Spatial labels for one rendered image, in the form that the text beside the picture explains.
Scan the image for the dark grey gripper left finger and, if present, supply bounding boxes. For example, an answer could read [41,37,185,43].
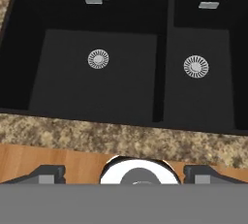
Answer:
[0,165,67,185]

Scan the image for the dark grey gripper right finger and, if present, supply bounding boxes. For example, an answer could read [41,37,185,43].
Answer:
[183,165,248,185]

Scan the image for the black double sink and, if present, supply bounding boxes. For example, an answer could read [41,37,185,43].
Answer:
[0,0,248,137]

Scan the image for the wooden cupboard front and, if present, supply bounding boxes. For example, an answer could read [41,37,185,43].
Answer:
[0,143,248,185]

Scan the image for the round white and black object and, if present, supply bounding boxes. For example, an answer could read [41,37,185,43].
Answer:
[99,155,181,185]

